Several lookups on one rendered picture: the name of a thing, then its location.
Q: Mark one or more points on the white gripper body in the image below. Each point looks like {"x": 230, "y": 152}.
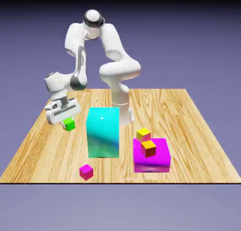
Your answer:
{"x": 64, "y": 112}

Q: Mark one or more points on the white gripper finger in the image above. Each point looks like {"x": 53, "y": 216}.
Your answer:
{"x": 62, "y": 124}

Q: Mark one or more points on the small green cube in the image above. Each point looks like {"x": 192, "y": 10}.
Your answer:
{"x": 70, "y": 125}

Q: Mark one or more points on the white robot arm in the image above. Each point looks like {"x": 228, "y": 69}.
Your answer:
{"x": 114, "y": 46}

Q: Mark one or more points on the small magenta cube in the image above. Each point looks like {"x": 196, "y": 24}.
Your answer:
{"x": 86, "y": 171}

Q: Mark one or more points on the small yellow cube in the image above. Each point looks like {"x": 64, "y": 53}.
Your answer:
{"x": 143, "y": 133}

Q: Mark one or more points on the small orange cube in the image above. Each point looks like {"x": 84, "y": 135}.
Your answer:
{"x": 148, "y": 148}

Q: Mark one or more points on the large cyan box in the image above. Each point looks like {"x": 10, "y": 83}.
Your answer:
{"x": 103, "y": 129}

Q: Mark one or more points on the large magenta box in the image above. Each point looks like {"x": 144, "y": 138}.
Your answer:
{"x": 152, "y": 159}

